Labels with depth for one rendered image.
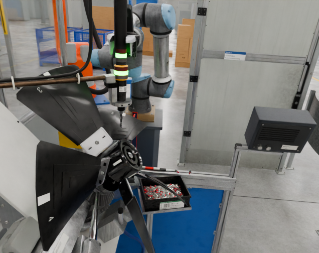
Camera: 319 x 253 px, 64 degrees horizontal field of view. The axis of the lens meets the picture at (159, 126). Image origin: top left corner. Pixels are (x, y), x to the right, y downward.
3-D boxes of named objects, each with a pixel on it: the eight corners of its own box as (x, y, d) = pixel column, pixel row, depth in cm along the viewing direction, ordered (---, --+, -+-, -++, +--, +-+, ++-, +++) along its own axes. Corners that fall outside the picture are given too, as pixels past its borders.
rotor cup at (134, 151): (87, 186, 75) (120, 166, 72) (84, 148, 84) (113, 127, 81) (119, 198, 86) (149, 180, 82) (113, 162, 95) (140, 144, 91)
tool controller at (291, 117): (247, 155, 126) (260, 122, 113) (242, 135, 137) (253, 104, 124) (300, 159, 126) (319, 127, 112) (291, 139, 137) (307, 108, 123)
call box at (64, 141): (59, 149, 130) (57, 130, 126) (67, 140, 139) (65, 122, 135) (91, 152, 130) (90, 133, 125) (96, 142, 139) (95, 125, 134)
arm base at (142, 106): (129, 104, 173) (129, 90, 169) (151, 105, 174) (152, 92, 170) (127, 113, 159) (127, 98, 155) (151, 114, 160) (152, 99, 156)
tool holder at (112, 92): (109, 109, 79) (108, 78, 75) (101, 102, 84) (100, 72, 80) (135, 105, 83) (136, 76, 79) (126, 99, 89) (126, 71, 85)
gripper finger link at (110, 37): (110, 57, 74) (122, 53, 83) (110, 36, 72) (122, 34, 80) (100, 56, 75) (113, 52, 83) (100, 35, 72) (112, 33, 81)
